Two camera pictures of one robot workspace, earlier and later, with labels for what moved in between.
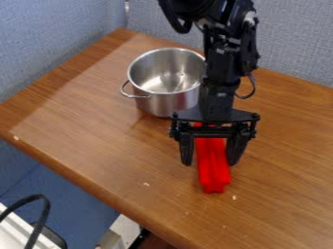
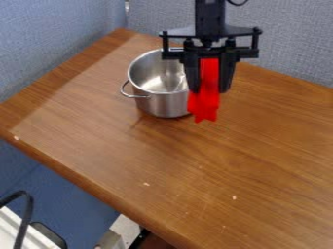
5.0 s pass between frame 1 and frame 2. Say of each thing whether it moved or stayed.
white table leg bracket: stayed
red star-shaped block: moved
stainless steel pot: stayed
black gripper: moved
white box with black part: stayed
